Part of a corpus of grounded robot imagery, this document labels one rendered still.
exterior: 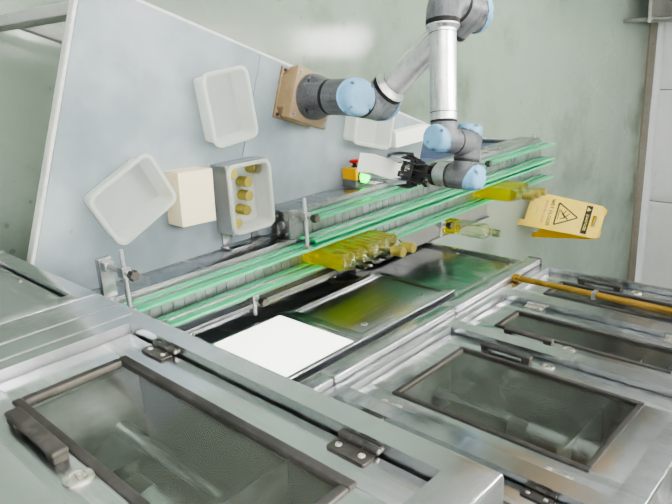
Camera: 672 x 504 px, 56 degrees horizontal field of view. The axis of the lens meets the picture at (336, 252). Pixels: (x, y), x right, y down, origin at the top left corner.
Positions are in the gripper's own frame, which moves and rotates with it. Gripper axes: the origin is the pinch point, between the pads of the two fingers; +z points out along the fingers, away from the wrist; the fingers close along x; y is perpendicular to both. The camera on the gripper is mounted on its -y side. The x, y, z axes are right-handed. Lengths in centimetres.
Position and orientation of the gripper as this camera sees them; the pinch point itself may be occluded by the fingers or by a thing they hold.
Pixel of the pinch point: (390, 169)
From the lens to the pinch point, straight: 212.9
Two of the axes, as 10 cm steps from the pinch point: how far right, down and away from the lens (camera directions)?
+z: -7.3, -1.7, 6.7
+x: -1.8, 9.8, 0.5
